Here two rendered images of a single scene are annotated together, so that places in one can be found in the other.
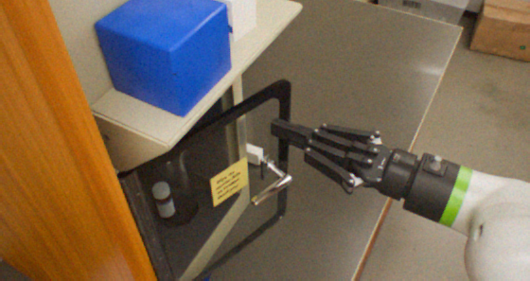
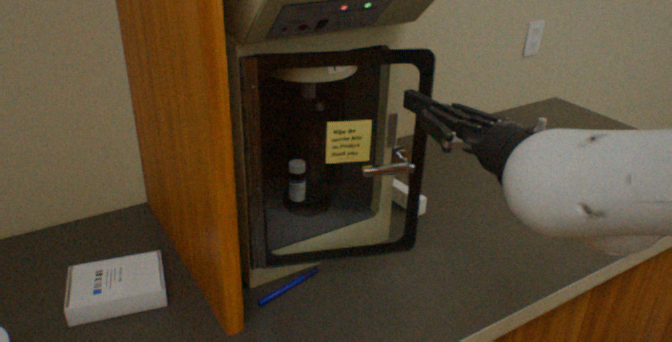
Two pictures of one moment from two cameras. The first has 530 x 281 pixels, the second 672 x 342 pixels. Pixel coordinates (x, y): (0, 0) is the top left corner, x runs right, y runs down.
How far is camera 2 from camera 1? 0.47 m
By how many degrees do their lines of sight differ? 28
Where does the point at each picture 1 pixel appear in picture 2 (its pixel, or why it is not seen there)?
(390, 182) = (488, 143)
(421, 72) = not seen: outside the picture
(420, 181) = (516, 139)
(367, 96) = not seen: hidden behind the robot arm
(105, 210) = (203, 15)
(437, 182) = not seen: hidden behind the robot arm
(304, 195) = (451, 255)
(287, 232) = (411, 276)
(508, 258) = (532, 145)
